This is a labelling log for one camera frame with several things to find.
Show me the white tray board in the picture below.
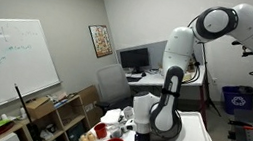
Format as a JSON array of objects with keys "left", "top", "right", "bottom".
[{"left": 130, "top": 101, "right": 230, "bottom": 141}]

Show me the small cardboard box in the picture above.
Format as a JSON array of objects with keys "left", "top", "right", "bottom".
[{"left": 22, "top": 93, "right": 57, "bottom": 124}]

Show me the white office desk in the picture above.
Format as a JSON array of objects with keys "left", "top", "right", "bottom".
[{"left": 119, "top": 54, "right": 217, "bottom": 129}]

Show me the wooden shelf unit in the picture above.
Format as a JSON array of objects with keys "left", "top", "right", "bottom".
[{"left": 0, "top": 82, "right": 96, "bottom": 141}]

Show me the grey desk partition panel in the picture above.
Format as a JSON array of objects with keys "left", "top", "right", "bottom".
[{"left": 113, "top": 30, "right": 207, "bottom": 80}]

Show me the black keyboard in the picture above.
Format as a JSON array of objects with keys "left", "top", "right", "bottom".
[{"left": 125, "top": 75, "right": 143, "bottom": 85}]

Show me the whiteboard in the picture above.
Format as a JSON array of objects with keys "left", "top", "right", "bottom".
[{"left": 0, "top": 13, "right": 71, "bottom": 136}]

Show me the framed colourful poster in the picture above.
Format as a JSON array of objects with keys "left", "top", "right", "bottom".
[{"left": 83, "top": 22, "right": 118, "bottom": 61}]

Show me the black tripod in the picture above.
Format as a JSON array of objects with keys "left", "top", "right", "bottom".
[{"left": 190, "top": 42, "right": 233, "bottom": 118}]

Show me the grey metal cup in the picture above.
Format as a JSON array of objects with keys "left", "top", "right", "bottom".
[{"left": 107, "top": 124, "right": 125, "bottom": 141}]

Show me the shiny metal jar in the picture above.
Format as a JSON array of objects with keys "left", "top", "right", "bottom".
[{"left": 116, "top": 118, "right": 128, "bottom": 134}]

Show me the tissue box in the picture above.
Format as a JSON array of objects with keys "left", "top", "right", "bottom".
[{"left": 182, "top": 70, "right": 195, "bottom": 83}]

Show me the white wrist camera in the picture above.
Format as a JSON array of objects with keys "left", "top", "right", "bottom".
[{"left": 123, "top": 117, "right": 139, "bottom": 134}]

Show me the blue recycling bin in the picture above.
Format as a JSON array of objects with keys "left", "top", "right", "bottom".
[{"left": 217, "top": 82, "right": 253, "bottom": 119}]

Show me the white towel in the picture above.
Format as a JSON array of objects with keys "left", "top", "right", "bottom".
[{"left": 98, "top": 105, "right": 124, "bottom": 128}]

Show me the green object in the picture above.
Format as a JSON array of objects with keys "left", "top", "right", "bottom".
[{"left": 0, "top": 116, "right": 12, "bottom": 129}]

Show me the grey office chair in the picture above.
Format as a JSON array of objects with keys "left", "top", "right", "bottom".
[{"left": 89, "top": 60, "right": 150, "bottom": 117}]

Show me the red cup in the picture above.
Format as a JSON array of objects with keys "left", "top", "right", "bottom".
[{"left": 92, "top": 121, "right": 110, "bottom": 141}]

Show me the orange handled clamp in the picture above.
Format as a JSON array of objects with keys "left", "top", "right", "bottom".
[{"left": 227, "top": 118, "right": 253, "bottom": 132}]

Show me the white mug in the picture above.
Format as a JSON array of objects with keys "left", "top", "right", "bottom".
[{"left": 120, "top": 104, "right": 136, "bottom": 122}]

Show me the black frying pan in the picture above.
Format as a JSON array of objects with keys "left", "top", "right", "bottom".
[{"left": 145, "top": 106, "right": 185, "bottom": 141}]

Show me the black computer monitor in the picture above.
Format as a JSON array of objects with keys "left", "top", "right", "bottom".
[{"left": 115, "top": 42, "right": 153, "bottom": 77}]

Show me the thin black pole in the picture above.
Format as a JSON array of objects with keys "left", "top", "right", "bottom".
[{"left": 5, "top": 83, "right": 51, "bottom": 141}]

